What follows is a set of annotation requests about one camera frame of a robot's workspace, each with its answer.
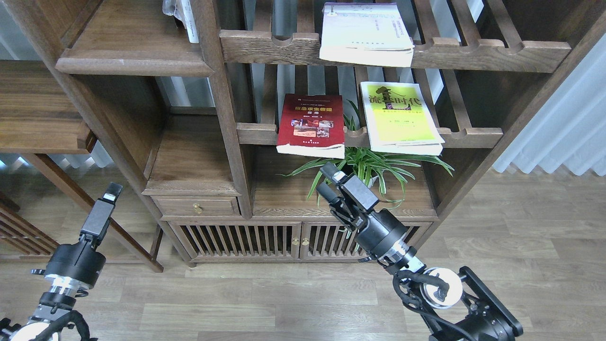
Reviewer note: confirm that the yellow-green book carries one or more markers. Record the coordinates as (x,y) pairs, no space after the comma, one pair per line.
(398,120)

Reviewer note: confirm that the white plant pot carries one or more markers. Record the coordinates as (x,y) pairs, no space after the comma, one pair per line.
(372,181)

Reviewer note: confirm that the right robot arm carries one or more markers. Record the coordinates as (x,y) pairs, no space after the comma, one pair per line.
(455,306)

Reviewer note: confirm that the green spider plant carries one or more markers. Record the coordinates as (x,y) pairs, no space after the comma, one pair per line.
(363,162)

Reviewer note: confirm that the plastic-wrapped white book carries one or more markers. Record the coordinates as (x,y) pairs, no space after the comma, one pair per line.
(181,9)

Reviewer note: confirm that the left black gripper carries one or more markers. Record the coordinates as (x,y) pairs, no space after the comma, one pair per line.
(81,261)

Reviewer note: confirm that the white curtain right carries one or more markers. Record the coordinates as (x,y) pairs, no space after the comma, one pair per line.
(570,129)

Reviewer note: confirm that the white book top shelf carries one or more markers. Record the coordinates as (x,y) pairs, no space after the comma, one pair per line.
(365,33)

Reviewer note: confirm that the dark wooden bookshelf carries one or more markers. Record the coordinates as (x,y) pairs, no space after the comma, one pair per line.
(197,123)

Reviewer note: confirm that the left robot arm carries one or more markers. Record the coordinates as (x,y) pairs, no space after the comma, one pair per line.
(53,313)

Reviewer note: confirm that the red book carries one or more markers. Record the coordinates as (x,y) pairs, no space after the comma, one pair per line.
(312,126)

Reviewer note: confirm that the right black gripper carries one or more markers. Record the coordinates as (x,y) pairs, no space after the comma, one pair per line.
(380,234)

